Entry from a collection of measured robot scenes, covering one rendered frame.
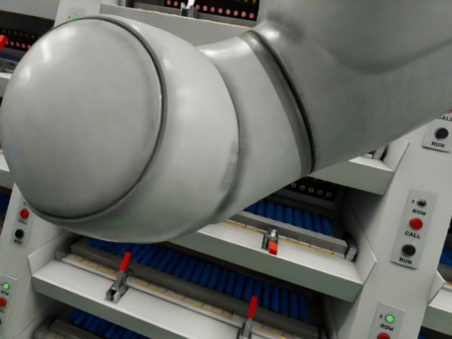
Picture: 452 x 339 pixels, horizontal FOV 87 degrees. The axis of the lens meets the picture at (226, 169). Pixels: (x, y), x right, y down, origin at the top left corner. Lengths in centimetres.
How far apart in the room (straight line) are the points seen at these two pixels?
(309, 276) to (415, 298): 16
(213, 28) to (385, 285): 53
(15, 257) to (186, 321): 38
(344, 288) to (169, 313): 33
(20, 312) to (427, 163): 81
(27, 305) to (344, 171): 69
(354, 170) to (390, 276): 18
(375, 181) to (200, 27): 42
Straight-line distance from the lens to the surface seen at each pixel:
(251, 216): 48
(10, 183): 70
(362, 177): 46
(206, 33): 52
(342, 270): 49
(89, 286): 61
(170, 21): 55
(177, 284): 57
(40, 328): 77
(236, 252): 45
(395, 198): 47
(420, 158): 49
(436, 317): 56
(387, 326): 52
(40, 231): 63
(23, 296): 69
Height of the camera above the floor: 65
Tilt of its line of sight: 1 degrees down
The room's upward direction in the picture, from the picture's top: 15 degrees clockwise
